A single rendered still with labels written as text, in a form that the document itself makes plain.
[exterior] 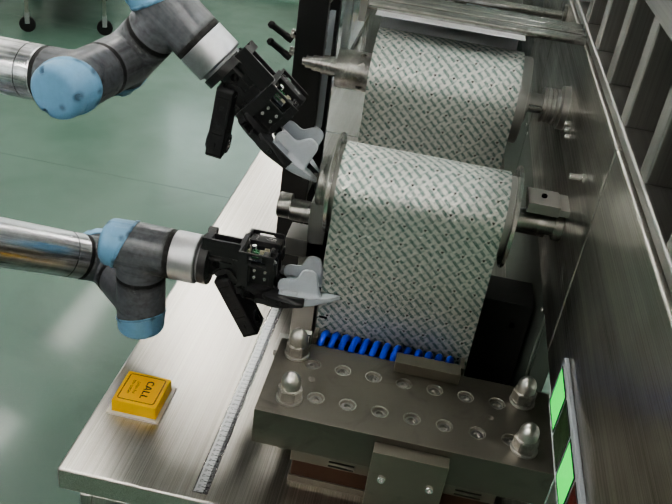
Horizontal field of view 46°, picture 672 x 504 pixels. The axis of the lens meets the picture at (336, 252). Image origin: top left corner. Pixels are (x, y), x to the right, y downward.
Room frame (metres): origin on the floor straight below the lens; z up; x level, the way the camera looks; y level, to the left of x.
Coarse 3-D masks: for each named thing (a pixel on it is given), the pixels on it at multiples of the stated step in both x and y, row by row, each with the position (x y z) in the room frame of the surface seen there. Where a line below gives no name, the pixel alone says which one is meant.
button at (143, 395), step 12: (132, 372) 0.94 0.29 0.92; (132, 384) 0.91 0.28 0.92; (144, 384) 0.91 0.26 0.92; (156, 384) 0.92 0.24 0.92; (168, 384) 0.92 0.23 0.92; (120, 396) 0.88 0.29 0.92; (132, 396) 0.88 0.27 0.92; (144, 396) 0.89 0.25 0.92; (156, 396) 0.89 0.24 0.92; (120, 408) 0.87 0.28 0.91; (132, 408) 0.87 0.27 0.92; (144, 408) 0.87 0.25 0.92; (156, 408) 0.87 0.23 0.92
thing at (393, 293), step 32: (352, 256) 0.97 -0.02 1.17; (384, 256) 0.97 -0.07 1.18; (416, 256) 0.96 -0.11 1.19; (448, 256) 0.96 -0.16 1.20; (352, 288) 0.97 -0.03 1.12; (384, 288) 0.97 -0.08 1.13; (416, 288) 0.96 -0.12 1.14; (448, 288) 0.96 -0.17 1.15; (480, 288) 0.95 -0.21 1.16; (320, 320) 0.98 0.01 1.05; (352, 320) 0.97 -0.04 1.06; (384, 320) 0.97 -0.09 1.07; (416, 320) 0.96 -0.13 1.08; (448, 320) 0.96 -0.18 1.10; (448, 352) 0.96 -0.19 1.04
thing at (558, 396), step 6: (558, 378) 0.73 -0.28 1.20; (558, 384) 0.72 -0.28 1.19; (558, 390) 0.72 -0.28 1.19; (552, 396) 0.73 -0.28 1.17; (558, 396) 0.71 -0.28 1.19; (564, 396) 0.69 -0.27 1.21; (552, 402) 0.72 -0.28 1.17; (558, 402) 0.70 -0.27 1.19; (552, 408) 0.71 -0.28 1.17; (558, 408) 0.69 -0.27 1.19; (552, 414) 0.71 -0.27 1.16; (558, 414) 0.68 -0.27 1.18; (552, 420) 0.70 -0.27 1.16; (552, 426) 0.69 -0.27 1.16
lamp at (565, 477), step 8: (568, 448) 0.61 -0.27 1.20; (568, 456) 0.60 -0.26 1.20; (568, 464) 0.59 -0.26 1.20; (560, 472) 0.61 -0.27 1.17; (568, 472) 0.58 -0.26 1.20; (560, 480) 0.60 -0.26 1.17; (568, 480) 0.58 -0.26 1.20; (560, 488) 0.59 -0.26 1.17; (568, 488) 0.57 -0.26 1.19; (560, 496) 0.58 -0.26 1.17
